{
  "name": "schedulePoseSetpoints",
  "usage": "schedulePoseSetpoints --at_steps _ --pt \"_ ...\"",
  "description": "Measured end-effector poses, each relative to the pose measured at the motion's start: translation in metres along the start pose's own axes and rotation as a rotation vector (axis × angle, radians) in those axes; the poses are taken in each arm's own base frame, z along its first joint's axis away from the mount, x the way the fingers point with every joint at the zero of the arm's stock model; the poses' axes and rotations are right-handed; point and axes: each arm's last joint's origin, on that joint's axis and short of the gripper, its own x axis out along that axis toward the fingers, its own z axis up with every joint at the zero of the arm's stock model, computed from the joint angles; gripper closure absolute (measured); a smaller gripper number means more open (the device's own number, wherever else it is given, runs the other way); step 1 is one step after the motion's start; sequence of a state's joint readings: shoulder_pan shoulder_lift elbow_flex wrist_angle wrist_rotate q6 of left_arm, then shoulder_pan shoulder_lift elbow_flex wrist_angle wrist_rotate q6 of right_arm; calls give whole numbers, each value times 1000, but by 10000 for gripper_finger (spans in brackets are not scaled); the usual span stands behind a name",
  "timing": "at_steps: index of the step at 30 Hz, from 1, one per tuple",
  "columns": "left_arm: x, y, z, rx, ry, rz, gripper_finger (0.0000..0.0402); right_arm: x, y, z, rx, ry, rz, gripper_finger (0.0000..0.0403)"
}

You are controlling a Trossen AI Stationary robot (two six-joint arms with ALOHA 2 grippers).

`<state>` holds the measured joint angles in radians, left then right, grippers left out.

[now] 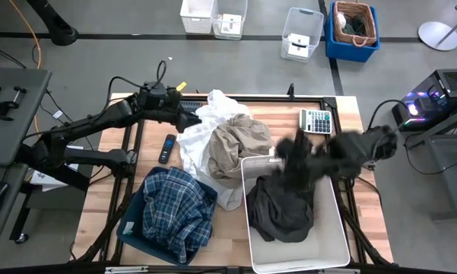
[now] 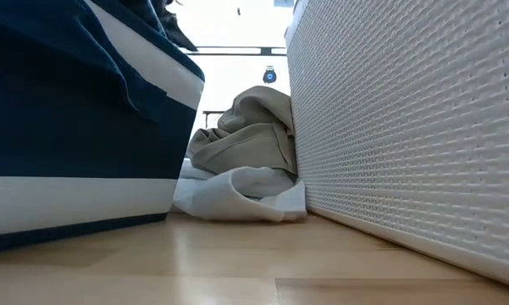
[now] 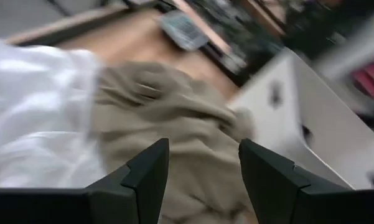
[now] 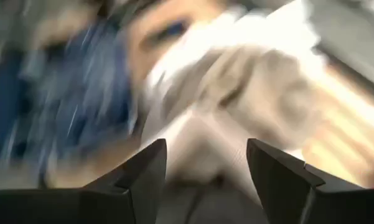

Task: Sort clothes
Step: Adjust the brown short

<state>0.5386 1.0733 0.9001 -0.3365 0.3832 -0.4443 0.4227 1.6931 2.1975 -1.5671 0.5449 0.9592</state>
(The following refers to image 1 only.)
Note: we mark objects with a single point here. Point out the black desk leg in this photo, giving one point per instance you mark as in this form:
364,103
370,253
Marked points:
21,217

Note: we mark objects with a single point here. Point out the round grey stand base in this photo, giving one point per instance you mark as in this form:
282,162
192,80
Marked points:
437,36

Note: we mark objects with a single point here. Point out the grey stand pole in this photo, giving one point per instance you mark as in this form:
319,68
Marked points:
456,24

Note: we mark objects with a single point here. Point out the beige garment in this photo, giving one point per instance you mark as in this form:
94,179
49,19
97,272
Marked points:
232,148

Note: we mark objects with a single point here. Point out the dark cloth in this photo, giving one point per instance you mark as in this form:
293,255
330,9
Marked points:
355,24

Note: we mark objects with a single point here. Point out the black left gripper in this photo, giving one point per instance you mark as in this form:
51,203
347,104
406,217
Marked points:
167,112

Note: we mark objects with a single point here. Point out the black clamp post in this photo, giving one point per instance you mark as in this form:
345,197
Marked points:
291,92

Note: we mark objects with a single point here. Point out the white desk calculator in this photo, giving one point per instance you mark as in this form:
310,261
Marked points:
316,122

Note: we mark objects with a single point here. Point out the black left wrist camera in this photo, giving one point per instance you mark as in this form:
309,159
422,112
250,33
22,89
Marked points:
154,90

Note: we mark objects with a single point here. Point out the white cloth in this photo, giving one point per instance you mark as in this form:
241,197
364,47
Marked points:
341,20

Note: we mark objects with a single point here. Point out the white woven plastic basket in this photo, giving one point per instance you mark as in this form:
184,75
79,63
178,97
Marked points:
327,236

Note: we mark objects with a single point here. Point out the white cardboard box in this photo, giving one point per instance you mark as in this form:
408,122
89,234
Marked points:
298,45
231,23

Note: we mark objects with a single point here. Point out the grey desk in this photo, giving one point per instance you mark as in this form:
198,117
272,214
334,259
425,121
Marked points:
7,133

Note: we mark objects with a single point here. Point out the blue plastic crate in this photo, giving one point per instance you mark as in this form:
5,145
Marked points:
350,52

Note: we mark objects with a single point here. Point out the clear plastic bin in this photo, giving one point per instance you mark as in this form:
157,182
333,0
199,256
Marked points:
217,23
304,19

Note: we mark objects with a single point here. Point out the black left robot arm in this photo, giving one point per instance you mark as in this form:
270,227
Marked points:
99,116

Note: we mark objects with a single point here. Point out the black table frame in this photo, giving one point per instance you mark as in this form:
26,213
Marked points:
332,102

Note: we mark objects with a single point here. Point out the yellow tag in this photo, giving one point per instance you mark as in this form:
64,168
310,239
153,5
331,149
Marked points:
181,86

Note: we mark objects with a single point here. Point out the white paper sheet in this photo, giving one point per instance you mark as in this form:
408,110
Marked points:
45,179

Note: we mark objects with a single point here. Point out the black stand leg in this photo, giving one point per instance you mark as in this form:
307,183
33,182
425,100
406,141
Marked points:
57,26

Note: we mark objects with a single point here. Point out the small white lattice basket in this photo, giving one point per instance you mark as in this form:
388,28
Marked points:
196,17

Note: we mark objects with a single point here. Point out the black remote control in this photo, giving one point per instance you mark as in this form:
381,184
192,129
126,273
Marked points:
167,149

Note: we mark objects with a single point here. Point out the black computer tower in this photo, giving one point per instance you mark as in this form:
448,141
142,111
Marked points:
452,85

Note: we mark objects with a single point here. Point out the black keyboard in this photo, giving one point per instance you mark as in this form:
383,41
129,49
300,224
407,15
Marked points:
194,106

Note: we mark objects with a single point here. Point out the white garment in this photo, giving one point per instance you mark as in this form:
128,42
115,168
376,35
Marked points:
192,148

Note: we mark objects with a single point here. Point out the black garment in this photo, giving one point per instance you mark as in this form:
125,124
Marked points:
277,209

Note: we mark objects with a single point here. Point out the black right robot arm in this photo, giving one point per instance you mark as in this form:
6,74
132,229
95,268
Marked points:
350,148

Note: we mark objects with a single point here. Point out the brown wicker basket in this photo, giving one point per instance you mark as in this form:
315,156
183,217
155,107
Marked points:
339,36

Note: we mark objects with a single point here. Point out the small white floor tag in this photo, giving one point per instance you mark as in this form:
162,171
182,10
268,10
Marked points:
57,114

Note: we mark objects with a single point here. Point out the blue white-striped fabric bin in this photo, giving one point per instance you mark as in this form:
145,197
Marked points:
131,217

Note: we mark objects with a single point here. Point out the blue plaid shirt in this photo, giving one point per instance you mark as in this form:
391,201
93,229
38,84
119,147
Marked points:
175,213

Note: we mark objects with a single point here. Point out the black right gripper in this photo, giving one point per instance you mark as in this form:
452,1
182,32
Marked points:
310,161

